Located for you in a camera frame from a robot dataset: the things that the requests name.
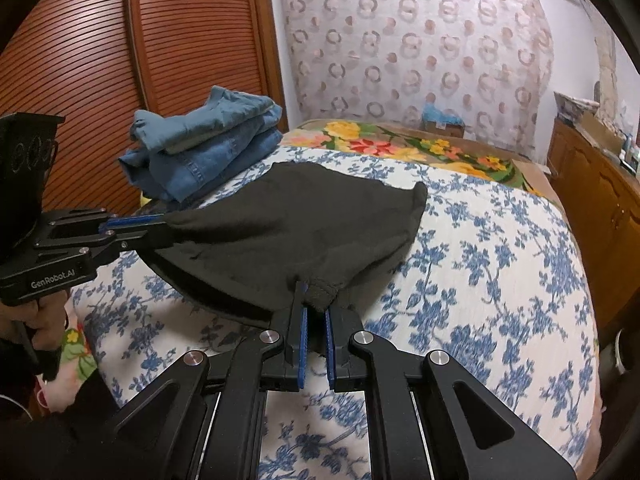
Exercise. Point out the patterned flat box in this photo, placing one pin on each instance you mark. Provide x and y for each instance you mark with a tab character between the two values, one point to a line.
575	105

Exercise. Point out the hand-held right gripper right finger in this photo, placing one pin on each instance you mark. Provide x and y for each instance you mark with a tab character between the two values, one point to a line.
350	360

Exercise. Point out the open cardboard box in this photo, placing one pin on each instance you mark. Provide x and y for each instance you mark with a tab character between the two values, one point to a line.
600	132

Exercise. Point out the grey trash bin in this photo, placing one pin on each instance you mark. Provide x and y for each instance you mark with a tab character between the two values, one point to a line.
619	355

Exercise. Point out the light blue folded jeans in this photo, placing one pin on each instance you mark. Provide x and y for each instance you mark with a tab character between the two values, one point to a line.
210	115

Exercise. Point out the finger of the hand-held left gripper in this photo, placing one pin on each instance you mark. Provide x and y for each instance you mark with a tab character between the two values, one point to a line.
80	219
110	245

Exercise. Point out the colourful floral blanket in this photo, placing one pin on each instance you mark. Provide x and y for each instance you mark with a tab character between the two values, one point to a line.
380	140

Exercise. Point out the cardboard box with blue bag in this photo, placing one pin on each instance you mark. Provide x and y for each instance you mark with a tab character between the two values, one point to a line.
445	127

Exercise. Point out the person's left hand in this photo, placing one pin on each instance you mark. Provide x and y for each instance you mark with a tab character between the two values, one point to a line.
50	332

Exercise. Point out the tied beige curtain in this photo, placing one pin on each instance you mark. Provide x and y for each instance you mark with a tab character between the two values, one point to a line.
612	75

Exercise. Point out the black pants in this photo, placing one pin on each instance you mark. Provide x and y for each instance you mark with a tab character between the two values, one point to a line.
280	225

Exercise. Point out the wooden cabinet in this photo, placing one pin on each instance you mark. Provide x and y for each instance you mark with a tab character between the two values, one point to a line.
590	185

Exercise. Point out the blue floral white blanket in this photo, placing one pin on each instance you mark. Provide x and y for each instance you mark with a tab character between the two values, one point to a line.
475	285

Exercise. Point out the dark blue folded jeans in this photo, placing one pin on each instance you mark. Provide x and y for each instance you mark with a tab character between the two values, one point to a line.
215	165

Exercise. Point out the row of toiletry bottles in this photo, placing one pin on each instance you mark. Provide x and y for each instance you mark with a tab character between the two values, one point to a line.
631	152

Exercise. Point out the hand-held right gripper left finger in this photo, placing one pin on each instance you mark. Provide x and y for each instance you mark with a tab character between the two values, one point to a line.
280	360

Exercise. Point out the wooden louvered wardrobe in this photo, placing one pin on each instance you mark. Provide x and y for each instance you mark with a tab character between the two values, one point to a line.
200	35

